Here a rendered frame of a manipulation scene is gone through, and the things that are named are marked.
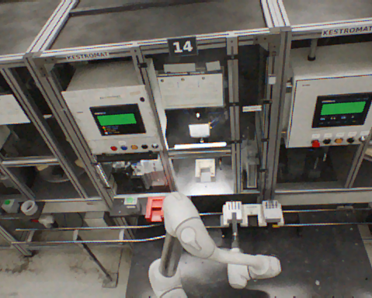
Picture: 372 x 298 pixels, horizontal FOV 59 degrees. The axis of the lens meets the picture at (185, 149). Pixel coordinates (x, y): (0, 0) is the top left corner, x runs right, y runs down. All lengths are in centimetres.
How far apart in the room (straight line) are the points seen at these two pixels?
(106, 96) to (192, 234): 78
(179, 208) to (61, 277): 199
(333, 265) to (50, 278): 234
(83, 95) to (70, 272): 196
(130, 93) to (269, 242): 133
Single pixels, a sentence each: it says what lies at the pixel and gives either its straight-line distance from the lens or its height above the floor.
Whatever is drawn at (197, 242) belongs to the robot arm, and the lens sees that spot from 139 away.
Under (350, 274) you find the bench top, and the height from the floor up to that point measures 68.
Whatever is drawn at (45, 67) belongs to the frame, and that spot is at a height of 197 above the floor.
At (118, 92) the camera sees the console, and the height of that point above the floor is 180.
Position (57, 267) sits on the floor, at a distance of 336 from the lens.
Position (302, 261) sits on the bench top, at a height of 68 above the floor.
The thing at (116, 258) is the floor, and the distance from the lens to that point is 317.
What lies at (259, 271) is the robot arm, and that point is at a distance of 185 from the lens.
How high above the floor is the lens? 272
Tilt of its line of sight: 47 degrees down
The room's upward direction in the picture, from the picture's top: 11 degrees counter-clockwise
